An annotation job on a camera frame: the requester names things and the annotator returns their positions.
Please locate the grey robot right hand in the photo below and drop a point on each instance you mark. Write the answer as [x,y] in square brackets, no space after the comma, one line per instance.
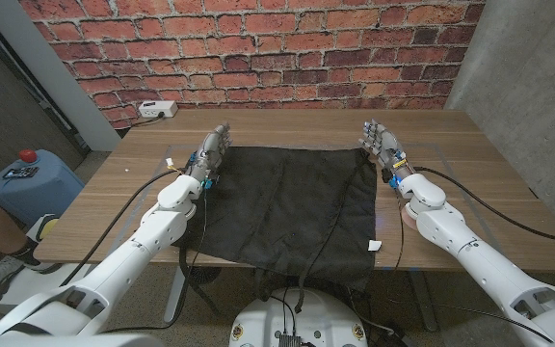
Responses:
[387,147]

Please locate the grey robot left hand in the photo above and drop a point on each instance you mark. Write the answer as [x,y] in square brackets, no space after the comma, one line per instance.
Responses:
[209,153]

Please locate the black cloth apron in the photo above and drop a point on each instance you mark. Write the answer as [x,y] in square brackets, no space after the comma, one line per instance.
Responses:
[282,202]

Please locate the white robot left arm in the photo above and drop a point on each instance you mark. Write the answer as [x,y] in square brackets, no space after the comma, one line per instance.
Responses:
[128,260]

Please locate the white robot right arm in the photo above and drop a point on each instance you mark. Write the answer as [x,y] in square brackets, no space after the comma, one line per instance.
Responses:
[480,260]

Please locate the white power strip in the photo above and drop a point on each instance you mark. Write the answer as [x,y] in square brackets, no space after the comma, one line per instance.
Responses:
[154,109]

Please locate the pink round sticker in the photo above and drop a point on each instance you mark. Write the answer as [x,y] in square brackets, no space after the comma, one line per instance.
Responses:
[407,217]

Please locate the red brick printed backdrop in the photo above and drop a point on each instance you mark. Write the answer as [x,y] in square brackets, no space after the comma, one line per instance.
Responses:
[258,53]

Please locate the black round fan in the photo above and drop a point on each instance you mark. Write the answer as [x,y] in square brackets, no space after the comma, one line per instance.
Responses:
[205,274]

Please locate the white table leg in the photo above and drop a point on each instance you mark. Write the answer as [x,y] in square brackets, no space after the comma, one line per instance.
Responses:
[175,294]

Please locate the grey table leg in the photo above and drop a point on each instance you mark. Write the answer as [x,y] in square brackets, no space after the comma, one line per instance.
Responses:
[422,299]

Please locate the blue plastic container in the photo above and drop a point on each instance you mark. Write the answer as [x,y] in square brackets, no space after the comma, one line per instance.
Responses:
[41,193]

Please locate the white and yellow device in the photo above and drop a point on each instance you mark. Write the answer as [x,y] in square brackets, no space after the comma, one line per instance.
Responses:
[44,226]

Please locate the red round button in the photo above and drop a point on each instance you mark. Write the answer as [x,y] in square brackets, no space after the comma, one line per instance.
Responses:
[28,155]

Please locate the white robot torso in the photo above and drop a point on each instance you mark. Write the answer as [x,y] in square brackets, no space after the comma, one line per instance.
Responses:
[306,318]

